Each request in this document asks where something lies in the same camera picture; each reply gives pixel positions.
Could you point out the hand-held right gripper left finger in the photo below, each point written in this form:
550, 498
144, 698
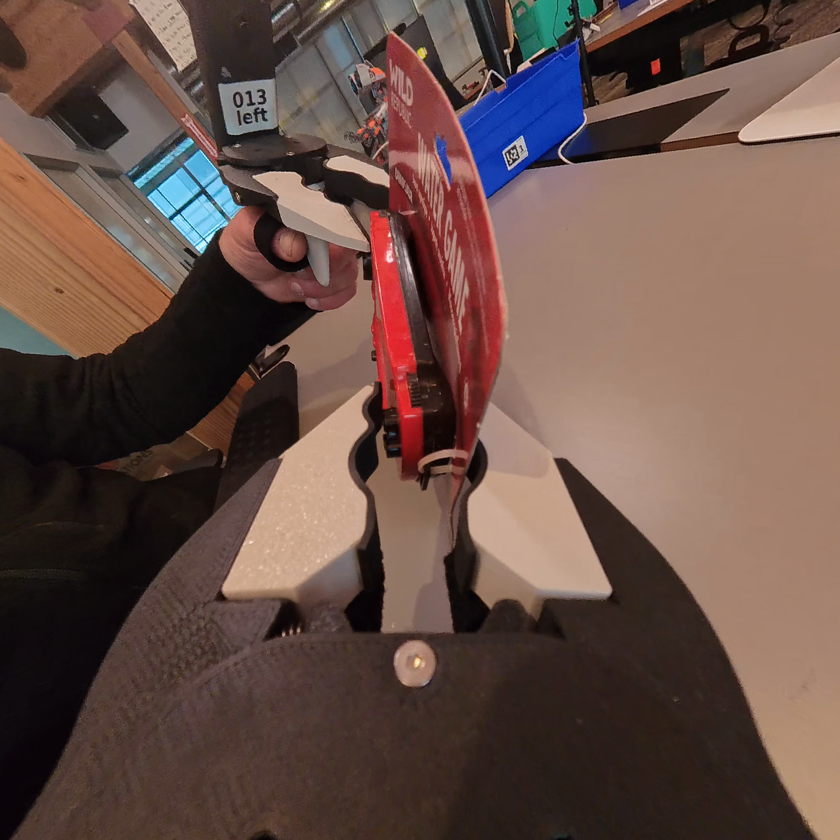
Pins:
302, 525

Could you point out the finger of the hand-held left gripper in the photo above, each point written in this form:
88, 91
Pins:
308, 213
358, 167

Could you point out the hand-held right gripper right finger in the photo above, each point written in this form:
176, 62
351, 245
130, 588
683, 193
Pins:
531, 538

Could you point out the red carded water game toy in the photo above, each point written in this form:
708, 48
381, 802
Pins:
446, 229

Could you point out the person's left forearm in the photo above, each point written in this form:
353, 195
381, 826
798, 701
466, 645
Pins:
131, 374

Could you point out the person's left hand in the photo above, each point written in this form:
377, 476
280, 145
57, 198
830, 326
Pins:
239, 256

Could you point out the blue plastic bin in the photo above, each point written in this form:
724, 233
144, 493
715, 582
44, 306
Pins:
525, 124

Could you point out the white monitor stand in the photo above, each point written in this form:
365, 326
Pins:
800, 111

